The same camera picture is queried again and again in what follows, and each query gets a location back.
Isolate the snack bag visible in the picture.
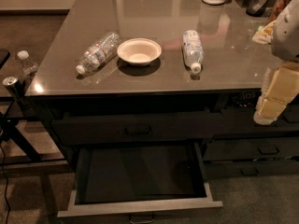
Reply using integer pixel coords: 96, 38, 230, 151
252, 21, 276, 44

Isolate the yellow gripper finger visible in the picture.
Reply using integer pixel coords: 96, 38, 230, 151
253, 62, 299, 125

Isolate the right bottom drawer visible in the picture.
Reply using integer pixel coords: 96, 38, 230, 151
205, 161, 299, 179

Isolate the black cable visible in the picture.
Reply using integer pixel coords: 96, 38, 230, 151
0, 142, 12, 224

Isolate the dark side table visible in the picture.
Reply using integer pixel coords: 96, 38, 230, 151
0, 49, 71, 179

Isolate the open middle drawer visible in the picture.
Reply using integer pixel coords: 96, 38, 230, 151
58, 141, 223, 224

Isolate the red label plastic bottle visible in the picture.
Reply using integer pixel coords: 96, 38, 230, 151
76, 32, 121, 75

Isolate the right middle drawer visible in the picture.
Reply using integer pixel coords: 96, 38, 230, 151
204, 137, 299, 161

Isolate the small clear bottle white cap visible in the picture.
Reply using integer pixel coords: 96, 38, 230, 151
17, 50, 38, 80

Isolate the right top drawer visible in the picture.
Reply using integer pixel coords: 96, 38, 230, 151
212, 91, 299, 137

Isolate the glass snack jar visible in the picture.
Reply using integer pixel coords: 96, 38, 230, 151
267, 0, 291, 23

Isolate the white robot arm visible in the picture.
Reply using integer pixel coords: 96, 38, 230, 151
253, 0, 299, 125

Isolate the white paper bowl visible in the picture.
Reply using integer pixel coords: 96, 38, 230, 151
117, 38, 162, 66

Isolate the closed top drawer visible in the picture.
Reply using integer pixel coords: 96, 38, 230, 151
51, 111, 224, 146

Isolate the blue label plastic bottle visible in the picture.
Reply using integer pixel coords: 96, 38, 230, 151
182, 30, 204, 75

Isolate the silver metal can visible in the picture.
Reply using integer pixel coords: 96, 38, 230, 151
2, 76, 24, 100

